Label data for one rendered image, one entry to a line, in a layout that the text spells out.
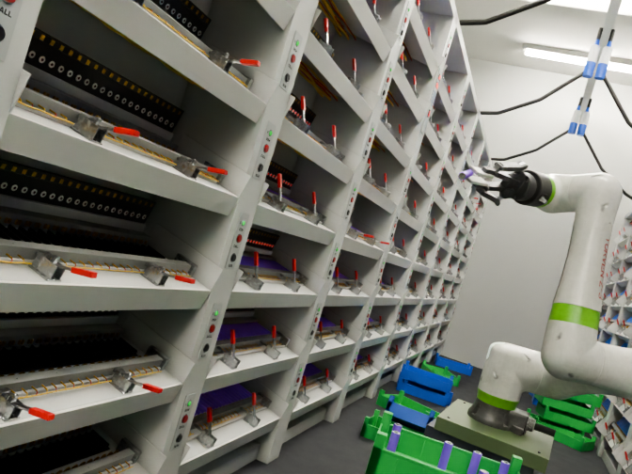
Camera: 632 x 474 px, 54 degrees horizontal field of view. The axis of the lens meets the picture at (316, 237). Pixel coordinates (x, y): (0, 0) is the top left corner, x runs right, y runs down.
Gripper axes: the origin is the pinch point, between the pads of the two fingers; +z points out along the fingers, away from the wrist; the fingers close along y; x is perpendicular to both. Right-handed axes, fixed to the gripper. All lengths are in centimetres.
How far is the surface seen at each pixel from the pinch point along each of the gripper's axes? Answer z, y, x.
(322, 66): 29.2, -2.6, 35.8
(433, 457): 16, 47, -43
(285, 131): 40.6, 10.3, 22.7
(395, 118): -68, 27, 96
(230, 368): 41, 64, -1
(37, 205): 94, 25, 4
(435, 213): -188, 93, 134
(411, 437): 19, 47, -37
